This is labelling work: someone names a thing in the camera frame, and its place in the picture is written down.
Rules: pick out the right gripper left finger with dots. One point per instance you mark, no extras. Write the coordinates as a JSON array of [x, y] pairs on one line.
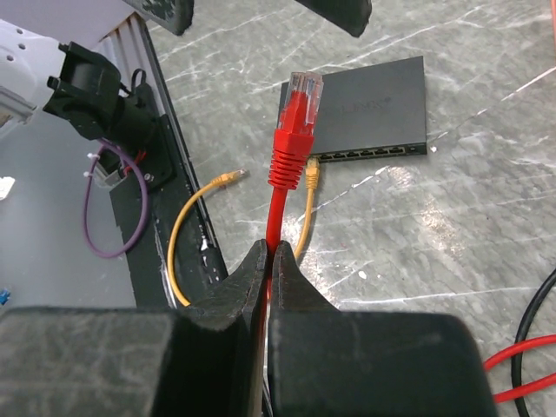
[[203, 360]]

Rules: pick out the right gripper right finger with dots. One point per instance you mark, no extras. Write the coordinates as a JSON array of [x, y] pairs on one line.
[[323, 361]]

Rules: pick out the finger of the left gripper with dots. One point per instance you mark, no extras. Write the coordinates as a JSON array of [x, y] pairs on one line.
[[352, 16], [175, 16]]

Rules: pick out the black network switch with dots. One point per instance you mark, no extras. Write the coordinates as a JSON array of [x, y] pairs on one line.
[[373, 112]]

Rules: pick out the aluminium table frame rail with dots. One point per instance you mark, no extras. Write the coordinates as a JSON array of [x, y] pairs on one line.
[[129, 47]]

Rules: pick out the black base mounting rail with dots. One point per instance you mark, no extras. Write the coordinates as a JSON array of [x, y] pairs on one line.
[[171, 180]]

